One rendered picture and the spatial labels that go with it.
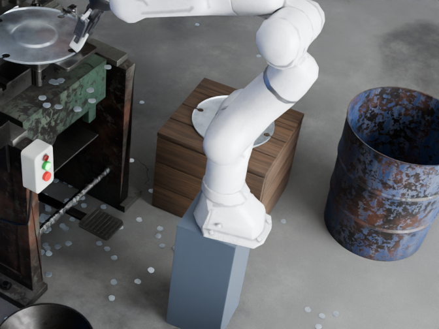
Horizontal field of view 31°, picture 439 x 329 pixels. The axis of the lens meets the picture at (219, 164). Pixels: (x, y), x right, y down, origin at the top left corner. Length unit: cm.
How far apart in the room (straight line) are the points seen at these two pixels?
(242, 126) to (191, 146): 72
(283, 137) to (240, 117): 81
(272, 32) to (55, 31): 79
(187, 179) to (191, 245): 52
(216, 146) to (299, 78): 27
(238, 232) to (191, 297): 32
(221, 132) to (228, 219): 32
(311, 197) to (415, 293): 55
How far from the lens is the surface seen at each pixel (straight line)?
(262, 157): 263
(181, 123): 272
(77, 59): 224
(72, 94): 239
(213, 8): 187
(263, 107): 191
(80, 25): 215
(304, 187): 309
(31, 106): 229
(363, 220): 277
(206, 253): 225
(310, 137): 333
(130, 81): 254
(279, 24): 177
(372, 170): 262
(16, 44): 230
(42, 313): 253
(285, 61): 179
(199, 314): 246
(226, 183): 210
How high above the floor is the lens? 205
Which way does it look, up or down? 41 degrees down
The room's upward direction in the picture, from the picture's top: 9 degrees clockwise
